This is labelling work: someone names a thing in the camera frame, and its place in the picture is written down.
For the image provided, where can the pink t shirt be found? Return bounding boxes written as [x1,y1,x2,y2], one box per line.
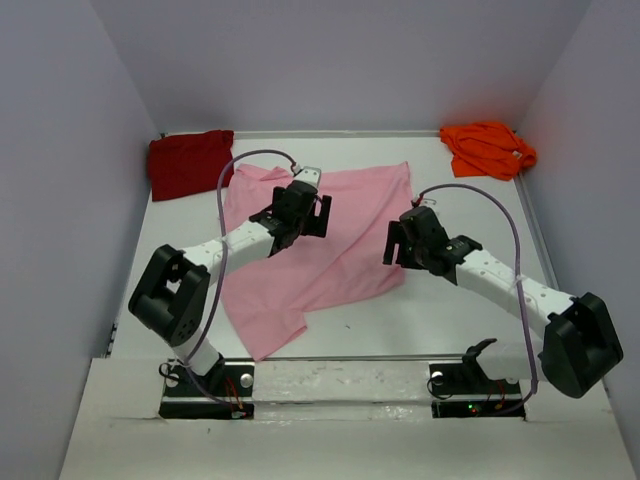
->
[222,163,413,360]

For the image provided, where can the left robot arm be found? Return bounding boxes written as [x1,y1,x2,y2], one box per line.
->
[128,180,332,395]

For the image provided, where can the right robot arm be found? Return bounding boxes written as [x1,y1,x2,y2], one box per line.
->
[383,206,624,399]

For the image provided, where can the orange t shirt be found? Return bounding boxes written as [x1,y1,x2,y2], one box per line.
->
[439,122,537,181]

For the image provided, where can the dark red folded t shirt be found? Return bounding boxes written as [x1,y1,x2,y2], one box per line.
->
[147,130,235,202]

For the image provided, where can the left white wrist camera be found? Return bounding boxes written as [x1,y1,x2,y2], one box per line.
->
[292,165,322,189]

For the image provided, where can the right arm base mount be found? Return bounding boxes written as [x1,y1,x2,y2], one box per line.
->
[426,338,526,420]

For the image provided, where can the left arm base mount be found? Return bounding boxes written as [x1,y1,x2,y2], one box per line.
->
[158,360,255,421]

